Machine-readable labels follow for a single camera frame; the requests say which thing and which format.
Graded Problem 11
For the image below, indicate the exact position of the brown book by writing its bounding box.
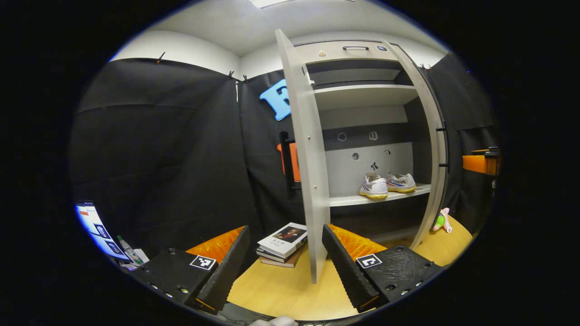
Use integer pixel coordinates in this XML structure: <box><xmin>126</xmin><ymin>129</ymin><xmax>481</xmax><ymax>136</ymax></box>
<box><xmin>261</xmin><ymin>247</ymin><xmax>305</xmax><ymax>268</ymax></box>

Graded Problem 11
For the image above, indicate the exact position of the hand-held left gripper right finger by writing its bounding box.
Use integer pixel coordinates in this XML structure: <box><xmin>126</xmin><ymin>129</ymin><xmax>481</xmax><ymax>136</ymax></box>
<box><xmin>322</xmin><ymin>224</ymin><xmax>442</xmax><ymax>314</ymax></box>

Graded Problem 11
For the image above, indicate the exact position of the white book portrait cover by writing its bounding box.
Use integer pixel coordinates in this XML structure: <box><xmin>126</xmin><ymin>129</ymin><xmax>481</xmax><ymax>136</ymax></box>
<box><xmin>257</xmin><ymin>222</ymin><xmax>308</xmax><ymax>259</ymax></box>

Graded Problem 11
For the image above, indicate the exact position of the grey cabinet drawer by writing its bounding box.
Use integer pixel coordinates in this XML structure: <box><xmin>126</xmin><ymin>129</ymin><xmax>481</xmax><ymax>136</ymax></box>
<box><xmin>295</xmin><ymin>40</ymin><xmax>399</xmax><ymax>64</ymax></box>

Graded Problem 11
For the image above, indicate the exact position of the large ceiling light panel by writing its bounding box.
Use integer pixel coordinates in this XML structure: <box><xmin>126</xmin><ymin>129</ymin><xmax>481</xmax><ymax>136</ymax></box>
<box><xmin>248</xmin><ymin>0</ymin><xmax>300</xmax><ymax>9</ymax></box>

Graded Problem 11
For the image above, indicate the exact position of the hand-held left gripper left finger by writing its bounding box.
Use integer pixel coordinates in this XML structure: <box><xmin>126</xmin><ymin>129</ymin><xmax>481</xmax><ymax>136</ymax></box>
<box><xmin>131</xmin><ymin>225</ymin><xmax>251</xmax><ymax>313</ymax></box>

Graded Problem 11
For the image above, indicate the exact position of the light grey cabinet door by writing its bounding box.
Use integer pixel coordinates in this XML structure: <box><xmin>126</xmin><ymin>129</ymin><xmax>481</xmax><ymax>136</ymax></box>
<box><xmin>382</xmin><ymin>39</ymin><xmax>450</xmax><ymax>249</ymax></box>
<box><xmin>275</xmin><ymin>29</ymin><xmax>331</xmax><ymax>284</ymax></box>

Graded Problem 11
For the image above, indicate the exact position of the black backdrop cloth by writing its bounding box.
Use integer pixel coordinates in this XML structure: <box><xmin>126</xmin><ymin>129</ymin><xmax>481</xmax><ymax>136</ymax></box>
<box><xmin>68</xmin><ymin>52</ymin><xmax>501</xmax><ymax>259</ymax></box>

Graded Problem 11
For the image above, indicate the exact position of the pink green plush toy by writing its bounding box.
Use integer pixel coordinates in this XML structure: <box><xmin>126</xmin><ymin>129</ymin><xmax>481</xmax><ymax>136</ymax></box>
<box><xmin>432</xmin><ymin>207</ymin><xmax>453</xmax><ymax>234</ymax></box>

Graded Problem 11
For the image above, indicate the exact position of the computer monitor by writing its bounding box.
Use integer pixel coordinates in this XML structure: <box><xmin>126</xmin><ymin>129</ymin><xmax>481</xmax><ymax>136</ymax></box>
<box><xmin>75</xmin><ymin>201</ymin><xmax>132</xmax><ymax>262</ymax></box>

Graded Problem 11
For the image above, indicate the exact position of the orange panel black frame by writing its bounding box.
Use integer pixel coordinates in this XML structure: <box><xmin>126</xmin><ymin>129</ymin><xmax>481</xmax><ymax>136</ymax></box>
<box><xmin>277</xmin><ymin>130</ymin><xmax>302</xmax><ymax>200</ymax></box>

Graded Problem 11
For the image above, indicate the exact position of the dark thin book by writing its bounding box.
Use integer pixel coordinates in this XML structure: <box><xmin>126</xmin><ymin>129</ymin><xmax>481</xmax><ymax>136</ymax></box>
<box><xmin>256</xmin><ymin>248</ymin><xmax>295</xmax><ymax>264</ymax></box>

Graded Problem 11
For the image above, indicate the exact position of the white canvas shoe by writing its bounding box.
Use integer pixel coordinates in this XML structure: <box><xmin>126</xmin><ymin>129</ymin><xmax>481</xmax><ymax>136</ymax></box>
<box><xmin>359</xmin><ymin>172</ymin><xmax>389</xmax><ymax>200</ymax></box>
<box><xmin>387</xmin><ymin>172</ymin><xmax>417</xmax><ymax>194</ymax></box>

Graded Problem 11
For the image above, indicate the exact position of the grey shoe cabinet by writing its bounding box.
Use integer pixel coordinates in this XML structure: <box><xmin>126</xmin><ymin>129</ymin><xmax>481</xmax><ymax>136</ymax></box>
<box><xmin>294</xmin><ymin>40</ymin><xmax>449</xmax><ymax>245</ymax></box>

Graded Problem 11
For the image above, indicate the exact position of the clear plastic bottle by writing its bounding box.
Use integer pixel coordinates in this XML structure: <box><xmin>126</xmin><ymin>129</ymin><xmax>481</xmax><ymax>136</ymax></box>
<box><xmin>116</xmin><ymin>235</ymin><xmax>143</xmax><ymax>265</ymax></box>

